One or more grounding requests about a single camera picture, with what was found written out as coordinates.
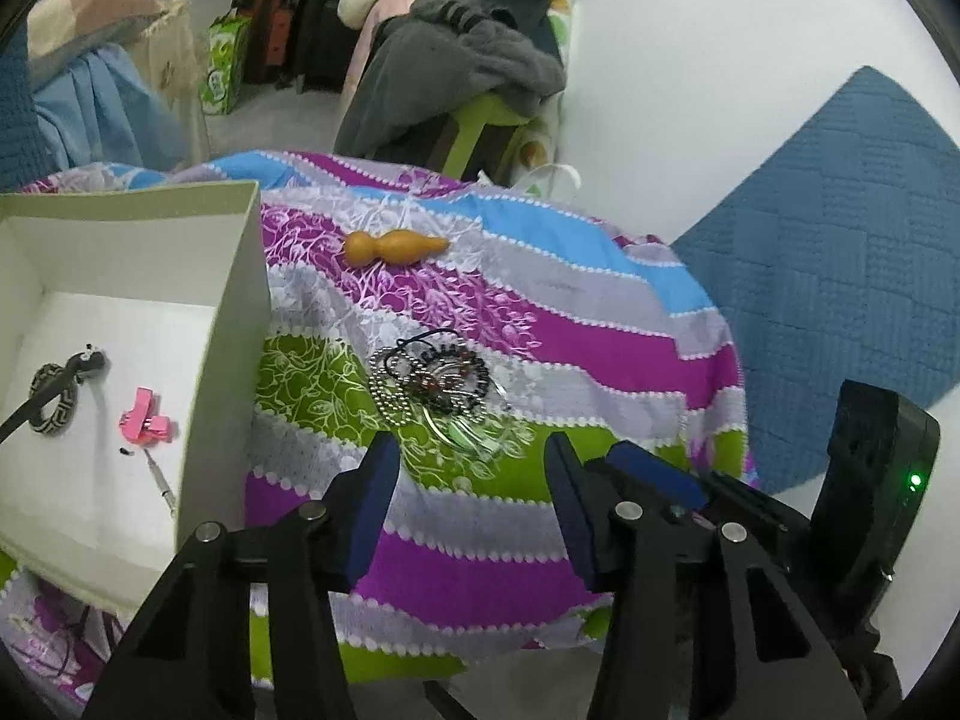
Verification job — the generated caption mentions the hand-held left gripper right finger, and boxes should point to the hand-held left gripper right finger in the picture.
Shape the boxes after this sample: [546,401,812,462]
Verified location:
[543,432,850,720]

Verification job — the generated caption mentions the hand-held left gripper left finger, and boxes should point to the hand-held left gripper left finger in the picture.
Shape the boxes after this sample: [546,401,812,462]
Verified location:
[81,430,403,720]

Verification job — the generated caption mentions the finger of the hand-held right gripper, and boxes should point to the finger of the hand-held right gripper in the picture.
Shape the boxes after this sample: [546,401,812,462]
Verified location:
[604,441,816,567]

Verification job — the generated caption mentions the pile of beaded jewelry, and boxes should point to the pile of beaded jewelry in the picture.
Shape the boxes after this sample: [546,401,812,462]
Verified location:
[367,328,515,466]

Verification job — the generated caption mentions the silver metal pin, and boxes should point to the silver metal pin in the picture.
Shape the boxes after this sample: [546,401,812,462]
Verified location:
[122,446,179,520]

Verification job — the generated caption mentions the pink hair clip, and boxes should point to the pink hair clip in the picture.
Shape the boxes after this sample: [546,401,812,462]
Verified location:
[120,387,179,446]

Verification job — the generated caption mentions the green cardboard box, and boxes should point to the green cardboard box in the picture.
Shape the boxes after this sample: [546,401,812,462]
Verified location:
[0,180,273,610]

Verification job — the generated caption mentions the patterned woven bracelet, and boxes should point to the patterned woven bracelet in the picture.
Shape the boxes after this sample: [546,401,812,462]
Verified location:
[0,345,110,445]

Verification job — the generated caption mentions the striped floral cloth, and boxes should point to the striped floral cloth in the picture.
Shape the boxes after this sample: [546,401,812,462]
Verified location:
[0,149,760,700]

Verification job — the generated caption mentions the orange gourd ornament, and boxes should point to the orange gourd ornament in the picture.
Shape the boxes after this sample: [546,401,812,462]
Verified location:
[343,228,452,269]

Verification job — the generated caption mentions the green plastic stool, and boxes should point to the green plastic stool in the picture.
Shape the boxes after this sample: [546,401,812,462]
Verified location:
[438,93,535,182]

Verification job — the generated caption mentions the floral printed mattress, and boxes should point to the floral printed mattress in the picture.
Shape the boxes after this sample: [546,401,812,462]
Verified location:
[523,0,584,167]

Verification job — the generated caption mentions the grey fleece garment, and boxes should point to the grey fleece garment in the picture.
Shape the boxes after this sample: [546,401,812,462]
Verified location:
[333,0,569,164]

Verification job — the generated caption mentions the pink blanket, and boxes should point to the pink blanket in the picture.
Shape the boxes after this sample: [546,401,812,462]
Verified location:
[344,0,422,115]

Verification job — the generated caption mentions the light blue cloth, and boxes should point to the light blue cloth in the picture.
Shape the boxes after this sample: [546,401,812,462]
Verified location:
[28,40,190,175]

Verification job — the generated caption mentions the red-brown suitcase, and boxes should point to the red-brown suitcase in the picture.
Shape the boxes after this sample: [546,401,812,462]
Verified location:
[243,0,302,89]

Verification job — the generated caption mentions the beige embroidered cloth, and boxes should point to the beige embroidered cloth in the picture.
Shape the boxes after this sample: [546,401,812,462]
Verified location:
[138,0,212,167]

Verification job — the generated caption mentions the large blue quilted cushion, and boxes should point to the large blue quilted cushion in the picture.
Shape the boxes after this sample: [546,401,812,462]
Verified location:
[0,21,59,196]

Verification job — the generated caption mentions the pink pillow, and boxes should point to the pink pillow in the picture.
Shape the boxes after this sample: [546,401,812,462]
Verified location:
[27,0,164,62]

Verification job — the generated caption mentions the white bag handles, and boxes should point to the white bag handles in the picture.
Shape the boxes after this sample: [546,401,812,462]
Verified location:
[478,162,584,197]

